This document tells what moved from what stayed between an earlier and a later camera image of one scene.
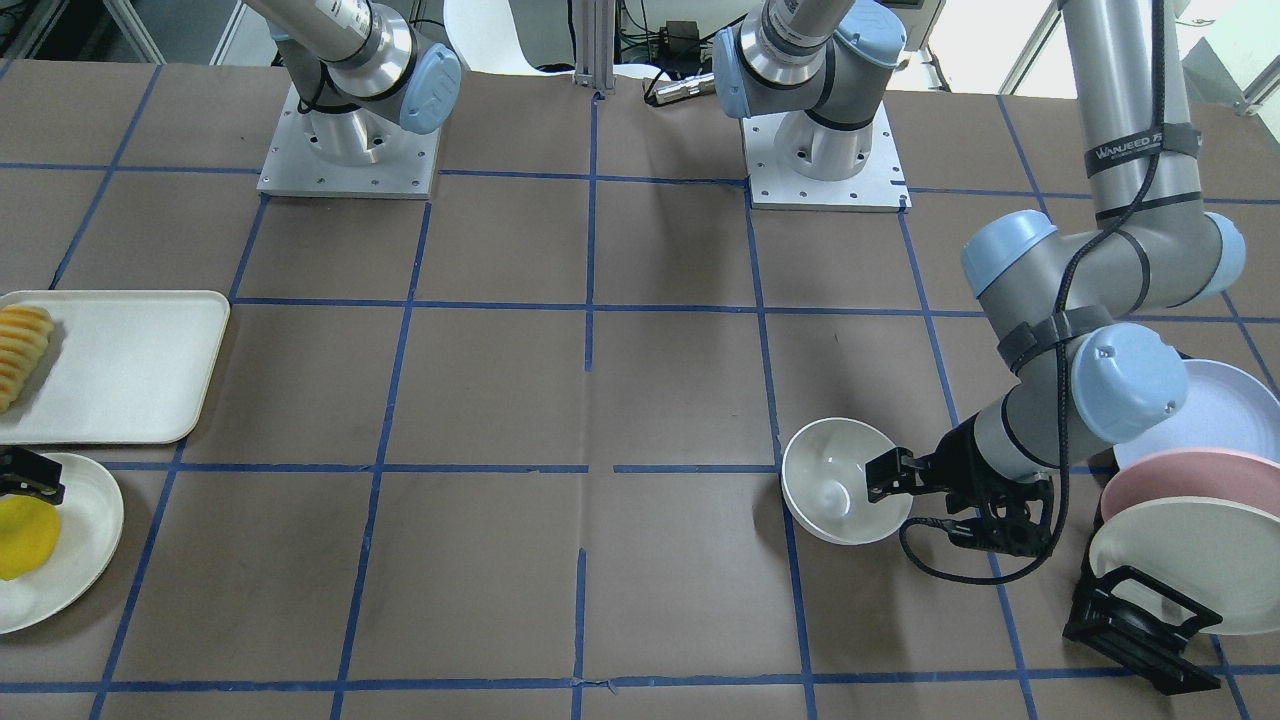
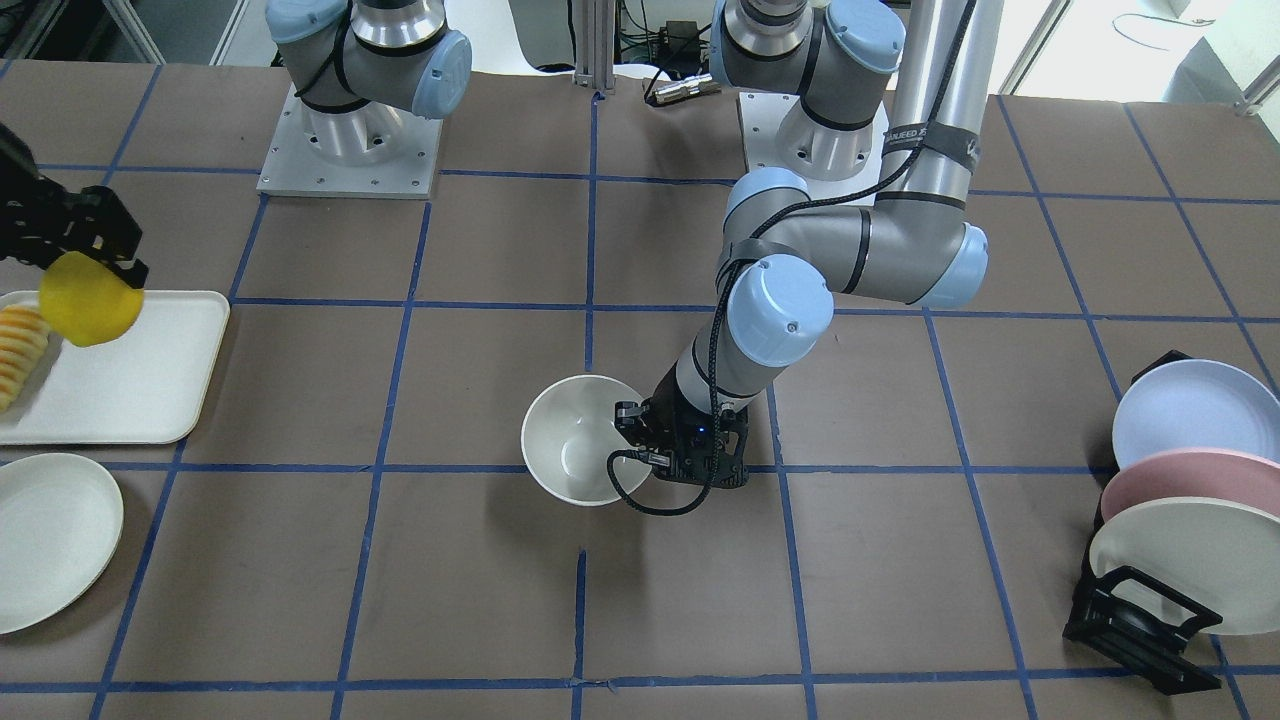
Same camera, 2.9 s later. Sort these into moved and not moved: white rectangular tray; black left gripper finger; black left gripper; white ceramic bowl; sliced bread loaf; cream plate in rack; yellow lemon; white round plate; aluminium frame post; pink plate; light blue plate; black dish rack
Moved: white ceramic bowl; black left gripper; black left gripper finger; yellow lemon
Not moved: pink plate; aluminium frame post; cream plate in rack; white round plate; black dish rack; white rectangular tray; light blue plate; sliced bread loaf
